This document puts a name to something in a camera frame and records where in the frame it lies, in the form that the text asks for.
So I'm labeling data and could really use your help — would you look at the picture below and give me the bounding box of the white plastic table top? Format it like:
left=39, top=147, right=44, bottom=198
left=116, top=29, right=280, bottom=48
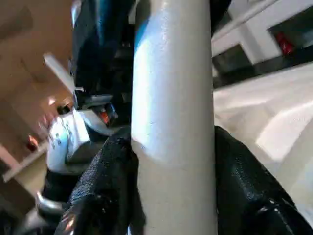
left=212, top=63, right=313, bottom=221

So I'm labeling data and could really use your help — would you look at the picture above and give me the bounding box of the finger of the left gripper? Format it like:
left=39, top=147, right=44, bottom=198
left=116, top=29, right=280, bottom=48
left=210, top=0, right=232, bottom=35

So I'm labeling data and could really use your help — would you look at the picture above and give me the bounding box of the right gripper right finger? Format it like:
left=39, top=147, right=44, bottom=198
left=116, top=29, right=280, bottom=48
left=214, top=125, right=313, bottom=235

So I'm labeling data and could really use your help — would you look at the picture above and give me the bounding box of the white plastic table leg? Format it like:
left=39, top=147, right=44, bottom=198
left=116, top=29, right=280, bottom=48
left=130, top=0, right=219, bottom=235

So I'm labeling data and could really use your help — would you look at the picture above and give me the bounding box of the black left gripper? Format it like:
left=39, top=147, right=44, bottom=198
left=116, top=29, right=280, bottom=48
left=72, top=0, right=136, bottom=129

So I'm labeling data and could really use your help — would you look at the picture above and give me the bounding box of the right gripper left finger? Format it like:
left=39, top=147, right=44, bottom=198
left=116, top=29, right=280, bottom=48
left=54, top=133, right=147, bottom=235

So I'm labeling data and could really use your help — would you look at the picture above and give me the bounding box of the white glass-door cabinet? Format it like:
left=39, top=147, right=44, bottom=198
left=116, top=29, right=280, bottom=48
left=211, top=0, right=313, bottom=74

